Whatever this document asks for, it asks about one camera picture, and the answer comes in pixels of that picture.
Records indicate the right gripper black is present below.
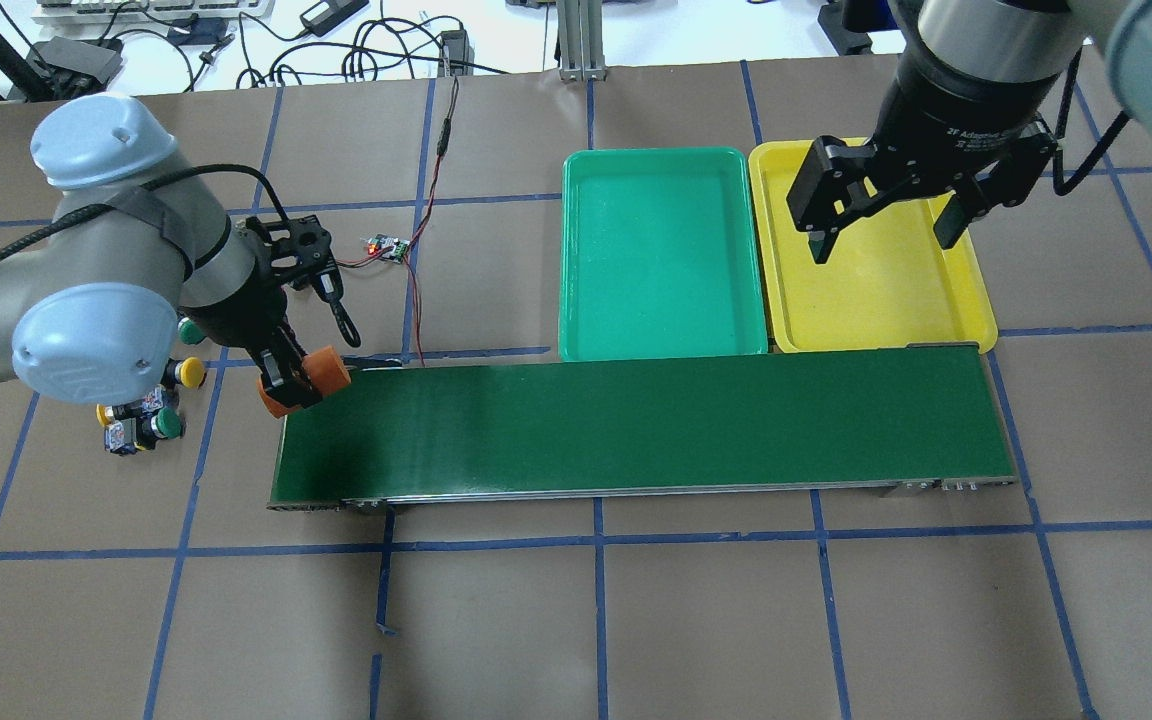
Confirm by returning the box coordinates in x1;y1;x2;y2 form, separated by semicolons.
786;76;1058;265

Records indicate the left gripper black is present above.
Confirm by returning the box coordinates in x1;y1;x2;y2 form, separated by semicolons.
198;215;338;409

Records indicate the plain orange cylinder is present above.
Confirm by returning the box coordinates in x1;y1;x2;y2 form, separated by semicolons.
259;346;351;418

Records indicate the green push button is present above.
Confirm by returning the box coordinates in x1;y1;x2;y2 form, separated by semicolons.
103;407;184;456
177;314;209;346

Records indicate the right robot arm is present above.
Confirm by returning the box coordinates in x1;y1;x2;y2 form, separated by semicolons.
786;1;1152;264

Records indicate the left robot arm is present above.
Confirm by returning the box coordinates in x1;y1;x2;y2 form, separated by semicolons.
0;94;358;416

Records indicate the yellow plastic tray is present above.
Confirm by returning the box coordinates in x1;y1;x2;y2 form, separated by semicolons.
748;141;998;354

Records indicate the yellow push button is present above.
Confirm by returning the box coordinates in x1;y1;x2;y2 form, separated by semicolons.
160;356;209;389
94;388;177;427

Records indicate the motor controller board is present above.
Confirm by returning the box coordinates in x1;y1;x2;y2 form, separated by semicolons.
364;234;412;264

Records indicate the green conveyor belt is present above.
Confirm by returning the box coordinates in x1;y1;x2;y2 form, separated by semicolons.
268;346;1016;510

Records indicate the green plastic tray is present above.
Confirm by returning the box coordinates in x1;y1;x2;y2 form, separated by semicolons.
558;146;768;363

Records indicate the black power adapter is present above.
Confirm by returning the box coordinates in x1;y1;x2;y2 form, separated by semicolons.
300;0;370;38

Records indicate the red black wire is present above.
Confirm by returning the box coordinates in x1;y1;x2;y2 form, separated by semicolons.
334;78;461;369

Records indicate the aluminium frame post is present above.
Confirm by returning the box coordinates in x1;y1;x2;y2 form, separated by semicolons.
556;0;607;83

